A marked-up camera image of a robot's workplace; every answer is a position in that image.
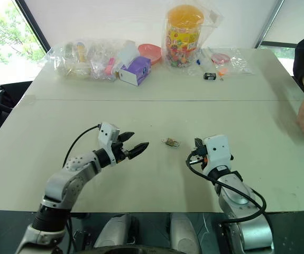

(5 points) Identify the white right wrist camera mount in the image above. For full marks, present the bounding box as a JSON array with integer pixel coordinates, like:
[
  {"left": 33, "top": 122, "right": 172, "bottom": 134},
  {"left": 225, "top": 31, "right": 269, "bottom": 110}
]
[{"left": 202, "top": 134, "right": 234, "bottom": 176}]

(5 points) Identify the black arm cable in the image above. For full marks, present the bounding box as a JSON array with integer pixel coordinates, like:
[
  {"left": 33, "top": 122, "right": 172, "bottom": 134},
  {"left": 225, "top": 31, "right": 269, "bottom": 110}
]
[
  {"left": 186, "top": 153, "right": 268, "bottom": 223},
  {"left": 62, "top": 124, "right": 102, "bottom": 169}
]

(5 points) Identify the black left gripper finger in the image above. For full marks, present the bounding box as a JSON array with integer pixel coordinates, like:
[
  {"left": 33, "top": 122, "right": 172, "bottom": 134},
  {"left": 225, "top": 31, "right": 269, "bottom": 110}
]
[
  {"left": 118, "top": 131, "right": 135, "bottom": 144},
  {"left": 126, "top": 141, "right": 150, "bottom": 160}
]

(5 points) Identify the small clear plastic bag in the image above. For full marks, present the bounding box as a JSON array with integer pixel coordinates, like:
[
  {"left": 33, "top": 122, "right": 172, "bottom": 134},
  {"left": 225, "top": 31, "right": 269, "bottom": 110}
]
[{"left": 229, "top": 49, "right": 255, "bottom": 75}]

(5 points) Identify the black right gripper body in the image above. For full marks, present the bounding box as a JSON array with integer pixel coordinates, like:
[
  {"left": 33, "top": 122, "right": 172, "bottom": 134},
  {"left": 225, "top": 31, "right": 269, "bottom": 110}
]
[{"left": 187, "top": 147, "right": 208, "bottom": 170}]

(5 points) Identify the orange lid candy jar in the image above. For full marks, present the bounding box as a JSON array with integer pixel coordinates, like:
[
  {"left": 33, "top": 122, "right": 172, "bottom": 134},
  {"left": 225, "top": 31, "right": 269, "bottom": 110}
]
[{"left": 165, "top": 4, "right": 205, "bottom": 68}]

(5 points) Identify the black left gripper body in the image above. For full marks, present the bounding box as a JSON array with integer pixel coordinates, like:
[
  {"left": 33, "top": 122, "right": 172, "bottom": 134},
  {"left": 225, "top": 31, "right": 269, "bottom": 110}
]
[{"left": 113, "top": 140, "right": 131, "bottom": 164}]

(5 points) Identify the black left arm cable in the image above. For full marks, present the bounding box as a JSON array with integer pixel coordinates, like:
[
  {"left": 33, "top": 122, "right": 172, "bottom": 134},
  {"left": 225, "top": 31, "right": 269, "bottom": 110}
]
[{"left": 62, "top": 124, "right": 102, "bottom": 169}]

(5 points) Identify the clear bag of small items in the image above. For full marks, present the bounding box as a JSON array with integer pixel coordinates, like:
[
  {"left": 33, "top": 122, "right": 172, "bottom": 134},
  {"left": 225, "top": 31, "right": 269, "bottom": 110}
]
[{"left": 48, "top": 39, "right": 140, "bottom": 81}]

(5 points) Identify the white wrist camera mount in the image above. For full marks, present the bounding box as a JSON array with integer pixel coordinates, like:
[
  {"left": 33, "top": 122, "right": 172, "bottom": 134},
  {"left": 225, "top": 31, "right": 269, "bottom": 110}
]
[
  {"left": 97, "top": 122, "right": 122, "bottom": 166},
  {"left": 202, "top": 134, "right": 234, "bottom": 176}
]

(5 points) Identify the pink plastic bowl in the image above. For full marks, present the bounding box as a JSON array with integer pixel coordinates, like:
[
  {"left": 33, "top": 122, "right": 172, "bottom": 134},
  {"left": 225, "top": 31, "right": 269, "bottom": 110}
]
[{"left": 137, "top": 43, "right": 163, "bottom": 66}]

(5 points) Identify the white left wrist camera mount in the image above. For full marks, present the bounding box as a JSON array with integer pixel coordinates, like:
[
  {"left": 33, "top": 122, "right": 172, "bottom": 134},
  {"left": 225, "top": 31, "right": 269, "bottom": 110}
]
[{"left": 97, "top": 122, "right": 122, "bottom": 166}]

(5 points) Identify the clear bag around jar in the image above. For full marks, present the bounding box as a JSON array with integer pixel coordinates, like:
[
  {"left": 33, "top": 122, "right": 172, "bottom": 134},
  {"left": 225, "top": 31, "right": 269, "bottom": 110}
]
[{"left": 160, "top": 0, "right": 224, "bottom": 76}]

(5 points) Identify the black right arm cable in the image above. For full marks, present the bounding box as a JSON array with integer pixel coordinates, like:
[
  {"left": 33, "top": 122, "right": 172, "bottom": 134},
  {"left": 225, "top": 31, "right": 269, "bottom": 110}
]
[{"left": 186, "top": 153, "right": 268, "bottom": 223}]

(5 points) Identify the purple tissue box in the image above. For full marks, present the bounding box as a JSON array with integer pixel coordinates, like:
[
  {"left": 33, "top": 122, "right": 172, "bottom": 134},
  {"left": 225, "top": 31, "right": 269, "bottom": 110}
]
[{"left": 117, "top": 56, "right": 152, "bottom": 86}]

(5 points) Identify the pink round lid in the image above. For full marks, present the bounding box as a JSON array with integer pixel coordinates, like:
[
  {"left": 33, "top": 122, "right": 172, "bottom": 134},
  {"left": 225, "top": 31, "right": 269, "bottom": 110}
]
[{"left": 210, "top": 52, "right": 229, "bottom": 65}]

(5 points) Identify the silver rounded robot leg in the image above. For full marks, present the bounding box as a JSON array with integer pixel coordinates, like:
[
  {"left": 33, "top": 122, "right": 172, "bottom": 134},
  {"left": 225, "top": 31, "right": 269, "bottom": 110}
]
[
  {"left": 170, "top": 212, "right": 201, "bottom": 254},
  {"left": 93, "top": 213, "right": 140, "bottom": 248}
]

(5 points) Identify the black window frame bar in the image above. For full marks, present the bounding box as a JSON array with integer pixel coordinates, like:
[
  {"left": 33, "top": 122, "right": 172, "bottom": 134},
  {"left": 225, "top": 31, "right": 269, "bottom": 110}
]
[
  {"left": 254, "top": 0, "right": 285, "bottom": 49},
  {"left": 14, "top": 0, "right": 52, "bottom": 55}
]

